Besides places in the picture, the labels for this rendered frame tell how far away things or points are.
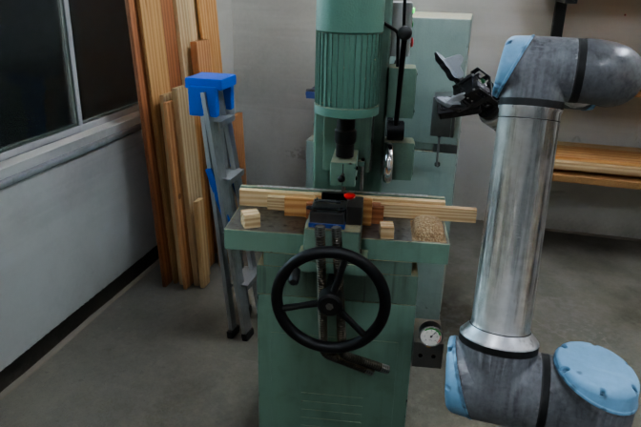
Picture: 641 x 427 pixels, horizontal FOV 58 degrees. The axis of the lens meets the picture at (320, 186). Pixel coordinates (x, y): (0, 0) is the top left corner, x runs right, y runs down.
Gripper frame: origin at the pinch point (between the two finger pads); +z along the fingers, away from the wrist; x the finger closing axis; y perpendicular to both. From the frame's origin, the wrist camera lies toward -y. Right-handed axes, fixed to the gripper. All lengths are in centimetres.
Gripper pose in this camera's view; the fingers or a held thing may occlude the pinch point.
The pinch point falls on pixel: (432, 75)
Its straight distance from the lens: 148.5
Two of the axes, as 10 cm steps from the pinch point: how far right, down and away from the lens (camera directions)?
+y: 6.1, -3.7, -7.0
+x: -0.9, 8.5, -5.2
